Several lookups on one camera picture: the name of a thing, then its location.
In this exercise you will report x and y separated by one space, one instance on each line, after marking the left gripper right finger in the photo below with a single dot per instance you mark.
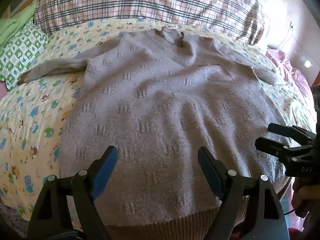
264 217

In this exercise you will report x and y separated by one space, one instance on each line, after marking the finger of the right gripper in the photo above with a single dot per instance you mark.
273 148
282 129

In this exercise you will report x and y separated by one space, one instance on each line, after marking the yellow cartoon bear bedsheet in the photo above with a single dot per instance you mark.
33 115

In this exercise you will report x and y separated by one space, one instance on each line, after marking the green white patterned pillow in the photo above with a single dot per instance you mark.
21 52

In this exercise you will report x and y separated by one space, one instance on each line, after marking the light green blanket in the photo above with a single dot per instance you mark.
10 26

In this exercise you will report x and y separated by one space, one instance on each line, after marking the beige knitted sweater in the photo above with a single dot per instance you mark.
158 96

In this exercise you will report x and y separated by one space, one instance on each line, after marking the plaid checkered quilt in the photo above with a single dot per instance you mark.
240 19

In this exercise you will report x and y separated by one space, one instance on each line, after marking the person's right hand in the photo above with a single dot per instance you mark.
305 197

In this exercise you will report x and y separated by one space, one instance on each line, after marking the pink blanket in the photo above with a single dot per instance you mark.
290 74

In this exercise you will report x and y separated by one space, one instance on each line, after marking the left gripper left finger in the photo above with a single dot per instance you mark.
65 207

